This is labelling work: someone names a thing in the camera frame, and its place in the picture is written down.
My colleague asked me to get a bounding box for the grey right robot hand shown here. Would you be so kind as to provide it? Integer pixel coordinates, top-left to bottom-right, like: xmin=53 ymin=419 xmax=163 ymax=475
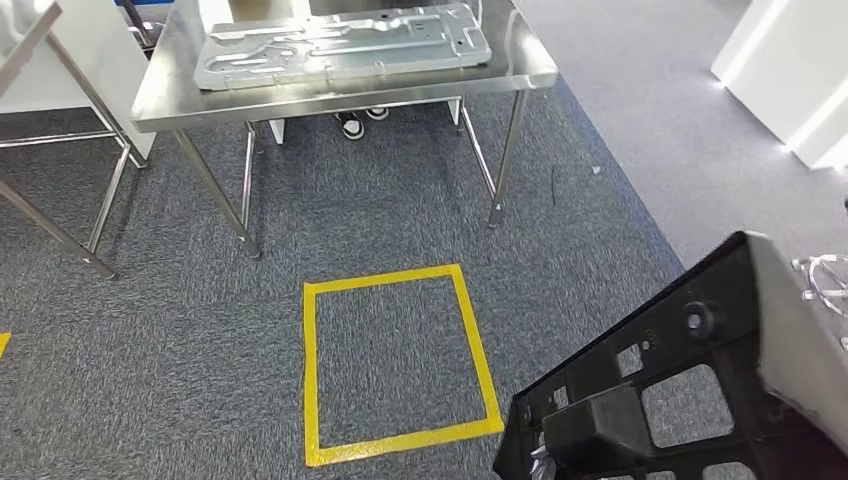
xmin=529 ymin=443 xmax=558 ymax=480

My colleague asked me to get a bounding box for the black plastic licence plate bracket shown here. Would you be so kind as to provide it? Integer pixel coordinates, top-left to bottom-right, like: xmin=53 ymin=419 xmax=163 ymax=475
xmin=493 ymin=230 xmax=848 ymax=480

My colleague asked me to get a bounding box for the yellow floor tape square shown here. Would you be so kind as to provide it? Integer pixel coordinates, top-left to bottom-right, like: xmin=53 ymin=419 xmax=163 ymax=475
xmin=303 ymin=263 xmax=506 ymax=468

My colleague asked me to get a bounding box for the grey metal fixture plate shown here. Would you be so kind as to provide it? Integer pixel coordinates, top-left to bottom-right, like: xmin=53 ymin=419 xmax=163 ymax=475
xmin=193 ymin=1 xmax=493 ymax=92

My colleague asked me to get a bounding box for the stainless steel table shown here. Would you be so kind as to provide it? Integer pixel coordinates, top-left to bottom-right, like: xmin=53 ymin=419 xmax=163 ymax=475
xmin=0 ymin=0 xmax=150 ymax=282

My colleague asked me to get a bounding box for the stainless steel workbench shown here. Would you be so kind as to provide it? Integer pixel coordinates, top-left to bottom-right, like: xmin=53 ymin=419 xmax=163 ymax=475
xmin=130 ymin=0 xmax=560 ymax=261

